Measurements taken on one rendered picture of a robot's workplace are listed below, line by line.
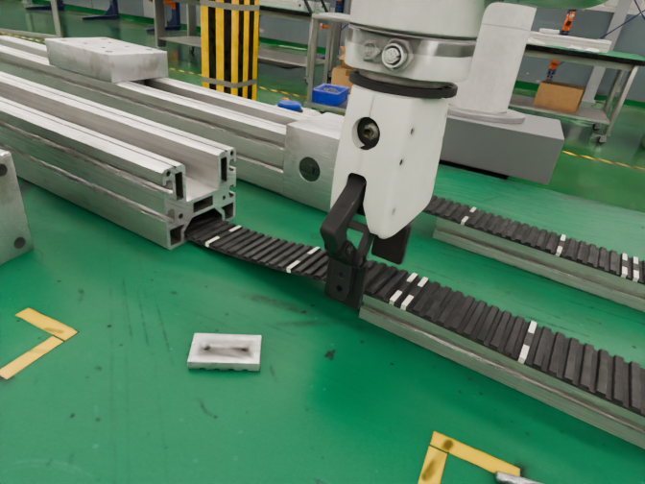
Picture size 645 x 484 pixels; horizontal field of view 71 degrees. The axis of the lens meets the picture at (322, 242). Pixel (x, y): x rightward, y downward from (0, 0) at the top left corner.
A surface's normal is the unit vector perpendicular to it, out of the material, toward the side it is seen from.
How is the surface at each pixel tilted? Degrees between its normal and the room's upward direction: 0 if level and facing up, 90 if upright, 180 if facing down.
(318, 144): 90
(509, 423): 0
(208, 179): 90
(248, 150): 90
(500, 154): 90
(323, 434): 0
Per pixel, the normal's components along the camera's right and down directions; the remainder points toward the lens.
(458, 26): 0.45, 0.48
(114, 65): 0.85, 0.33
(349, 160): -0.59, 0.28
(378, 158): -0.40, 0.34
